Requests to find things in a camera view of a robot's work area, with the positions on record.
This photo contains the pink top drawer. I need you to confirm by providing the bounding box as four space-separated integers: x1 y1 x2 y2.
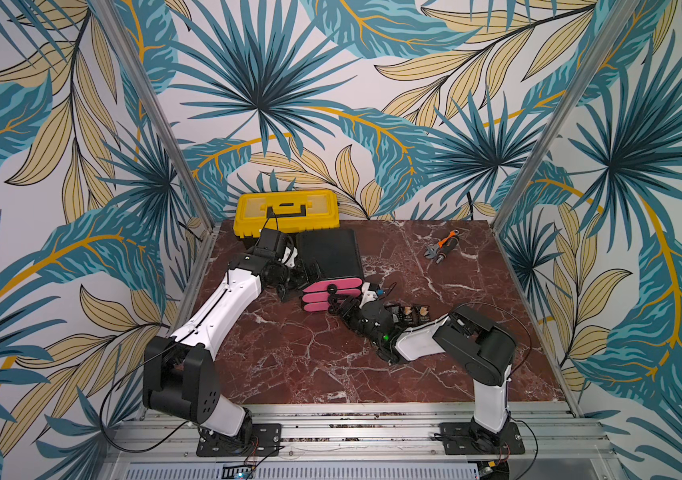
303 277 363 294

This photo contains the black cookie packet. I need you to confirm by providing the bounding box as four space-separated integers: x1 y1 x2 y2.
385 305 401 324
416 305 431 325
399 306 417 328

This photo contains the black drawer cabinet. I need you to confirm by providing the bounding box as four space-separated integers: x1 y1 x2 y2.
296 228 364 280

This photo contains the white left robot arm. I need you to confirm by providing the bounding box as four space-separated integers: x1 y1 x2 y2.
142 228 306 443

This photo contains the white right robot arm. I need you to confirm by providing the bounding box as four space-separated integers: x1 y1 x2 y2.
327 283 517 435

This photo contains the pink bottom drawer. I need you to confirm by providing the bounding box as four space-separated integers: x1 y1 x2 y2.
302 296 346 315

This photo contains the yellow black toolbox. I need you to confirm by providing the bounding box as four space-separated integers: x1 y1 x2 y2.
233 189 340 239

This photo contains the orange adjustable wrench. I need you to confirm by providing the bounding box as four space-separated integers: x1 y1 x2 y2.
424 230 459 260

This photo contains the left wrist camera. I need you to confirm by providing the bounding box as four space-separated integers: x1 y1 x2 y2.
281 246 298 269

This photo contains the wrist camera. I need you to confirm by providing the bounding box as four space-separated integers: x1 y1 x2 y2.
360 282 386 306
281 246 298 269

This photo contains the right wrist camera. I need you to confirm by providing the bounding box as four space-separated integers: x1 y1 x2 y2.
360 282 386 306

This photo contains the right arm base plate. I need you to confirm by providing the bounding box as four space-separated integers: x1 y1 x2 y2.
434 421 526 458

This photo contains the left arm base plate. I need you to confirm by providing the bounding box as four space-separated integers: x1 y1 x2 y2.
196 423 282 458

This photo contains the left aluminium corner post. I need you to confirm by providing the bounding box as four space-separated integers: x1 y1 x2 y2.
92 0 215 233

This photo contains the aluminium corner post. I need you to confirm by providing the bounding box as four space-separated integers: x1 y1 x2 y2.
492 0 640 234
92 0 215 233

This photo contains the aluminium front rail frame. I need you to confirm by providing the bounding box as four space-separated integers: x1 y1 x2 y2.
96 401 628 479

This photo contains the right aluminium corner post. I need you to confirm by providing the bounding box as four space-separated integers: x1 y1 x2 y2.
492 0 640 234

